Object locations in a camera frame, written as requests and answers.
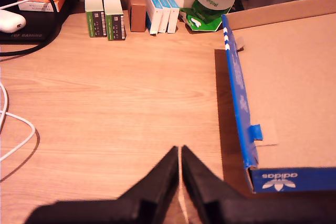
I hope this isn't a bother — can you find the brown cardboard box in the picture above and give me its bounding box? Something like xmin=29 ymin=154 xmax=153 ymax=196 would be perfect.
xmin=127 ymin=0 xmax=148 ymax=33

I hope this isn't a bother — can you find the blue adidas shoebox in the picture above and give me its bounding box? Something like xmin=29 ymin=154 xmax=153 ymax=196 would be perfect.
xmin=221 ymin=0 xmax=336 ymax=194

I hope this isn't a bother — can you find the looped white cable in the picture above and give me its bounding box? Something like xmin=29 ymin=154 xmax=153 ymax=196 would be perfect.
xmin=0 ymin=80 xmax=37 ymax=163

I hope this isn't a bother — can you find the green Jenkki gum bag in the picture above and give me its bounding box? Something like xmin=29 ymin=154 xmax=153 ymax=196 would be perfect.
xmin=178 ymin=0 xmax=239 ymax=32

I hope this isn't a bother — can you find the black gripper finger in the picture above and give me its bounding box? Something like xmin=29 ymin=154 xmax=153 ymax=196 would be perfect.
xmin=118 ymin=146 xmax=180 ymax=224
xmin=180 ymin=145 xmax=248 ymax=224

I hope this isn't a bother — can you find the thick black cable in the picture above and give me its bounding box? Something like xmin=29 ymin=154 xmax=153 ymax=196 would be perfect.
xmin=0 ymin=10 xmax=71 ymax=58

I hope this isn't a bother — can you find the white rounded device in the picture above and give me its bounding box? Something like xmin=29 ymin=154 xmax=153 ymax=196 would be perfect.
xmin=0 ymin=9 xmax=27 ymax=34

